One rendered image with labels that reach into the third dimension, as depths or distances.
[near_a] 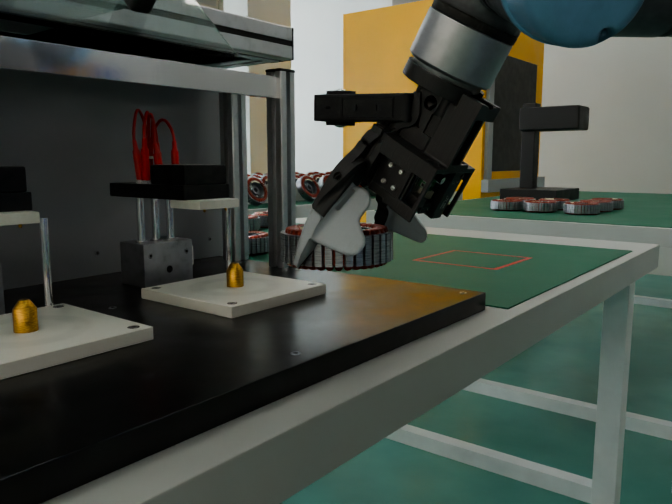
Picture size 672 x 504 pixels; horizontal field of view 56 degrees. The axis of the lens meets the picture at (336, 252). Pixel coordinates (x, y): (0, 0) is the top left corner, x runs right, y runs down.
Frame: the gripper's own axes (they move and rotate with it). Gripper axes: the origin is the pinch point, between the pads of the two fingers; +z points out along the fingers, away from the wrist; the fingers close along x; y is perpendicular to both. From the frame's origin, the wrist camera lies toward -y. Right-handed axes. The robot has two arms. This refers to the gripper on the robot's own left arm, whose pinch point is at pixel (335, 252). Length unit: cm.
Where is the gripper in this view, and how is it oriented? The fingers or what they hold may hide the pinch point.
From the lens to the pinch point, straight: 62.9
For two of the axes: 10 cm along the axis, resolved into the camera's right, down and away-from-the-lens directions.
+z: -4.0, 8.1, 4.3
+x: 6.1, -1.1, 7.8
